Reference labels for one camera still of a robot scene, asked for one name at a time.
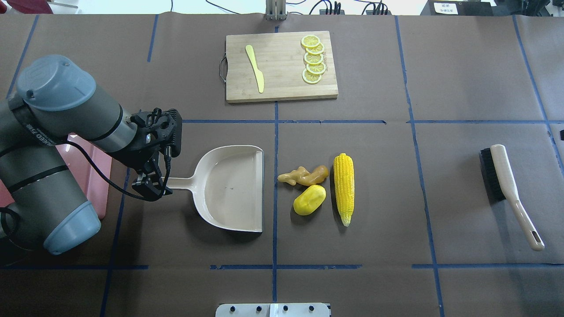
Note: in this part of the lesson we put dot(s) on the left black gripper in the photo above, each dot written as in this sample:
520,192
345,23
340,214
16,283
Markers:
133,153

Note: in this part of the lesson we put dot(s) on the grey metal post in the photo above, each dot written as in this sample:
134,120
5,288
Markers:
275,10

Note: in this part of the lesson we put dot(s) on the lemon slice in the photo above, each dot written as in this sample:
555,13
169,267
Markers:
313,59
316,50
316,69
310,78
310,41

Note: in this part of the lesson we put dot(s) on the pink plastic bin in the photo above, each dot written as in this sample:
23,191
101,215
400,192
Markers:
94,180

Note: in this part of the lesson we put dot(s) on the lemon slice top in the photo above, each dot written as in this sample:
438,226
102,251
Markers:
310,41

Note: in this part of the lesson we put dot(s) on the yellow toy potato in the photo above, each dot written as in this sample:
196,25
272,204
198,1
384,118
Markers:
307,202

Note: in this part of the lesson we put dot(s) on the beige plastic dustpan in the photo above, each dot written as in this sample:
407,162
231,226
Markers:
227,187

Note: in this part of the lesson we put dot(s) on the yellow toy corn cob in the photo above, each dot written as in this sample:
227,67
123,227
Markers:
344,182

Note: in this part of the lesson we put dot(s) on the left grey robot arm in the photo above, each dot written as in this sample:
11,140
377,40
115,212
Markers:
54,98

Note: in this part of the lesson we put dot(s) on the yellow plastic knife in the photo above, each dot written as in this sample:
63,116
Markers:
259,76

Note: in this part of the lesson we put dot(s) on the beige hand brush black bristles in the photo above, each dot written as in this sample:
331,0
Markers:
499,180

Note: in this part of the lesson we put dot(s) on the tan toy ginger root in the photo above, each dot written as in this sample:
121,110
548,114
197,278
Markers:
304,177

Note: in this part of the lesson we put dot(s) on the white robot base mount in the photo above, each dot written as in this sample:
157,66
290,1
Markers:
300,309

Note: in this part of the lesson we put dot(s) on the bamboo cutting board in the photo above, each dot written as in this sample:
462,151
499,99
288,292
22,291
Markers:
280,56

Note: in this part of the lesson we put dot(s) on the lemon slice bottom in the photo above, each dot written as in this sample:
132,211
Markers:
310,78

